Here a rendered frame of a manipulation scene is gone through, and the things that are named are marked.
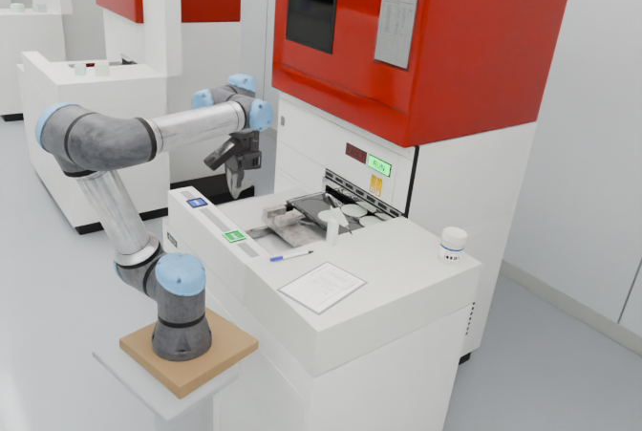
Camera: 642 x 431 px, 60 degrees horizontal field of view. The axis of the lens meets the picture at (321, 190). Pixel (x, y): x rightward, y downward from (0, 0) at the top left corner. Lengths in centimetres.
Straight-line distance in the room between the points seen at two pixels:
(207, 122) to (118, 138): 22
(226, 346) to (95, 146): 63
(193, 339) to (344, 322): 37
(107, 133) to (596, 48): 252
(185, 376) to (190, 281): 22
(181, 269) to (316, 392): 47
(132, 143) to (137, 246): 35
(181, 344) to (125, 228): 31
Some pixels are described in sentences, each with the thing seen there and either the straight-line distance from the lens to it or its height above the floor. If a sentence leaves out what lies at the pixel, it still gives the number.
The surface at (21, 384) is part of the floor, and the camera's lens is 279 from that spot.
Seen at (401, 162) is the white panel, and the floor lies 115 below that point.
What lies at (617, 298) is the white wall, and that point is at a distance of 336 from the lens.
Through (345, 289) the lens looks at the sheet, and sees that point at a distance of 153.
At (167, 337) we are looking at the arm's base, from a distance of 145.
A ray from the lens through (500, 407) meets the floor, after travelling 276.
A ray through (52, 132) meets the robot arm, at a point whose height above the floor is 142.
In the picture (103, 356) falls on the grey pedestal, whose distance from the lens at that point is 156.
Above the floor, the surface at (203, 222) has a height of 96.
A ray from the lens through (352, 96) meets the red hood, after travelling 199.
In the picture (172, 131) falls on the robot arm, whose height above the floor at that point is 142.
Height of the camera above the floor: 183
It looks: 25 degrees down
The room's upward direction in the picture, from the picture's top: 5 degrees clockwise
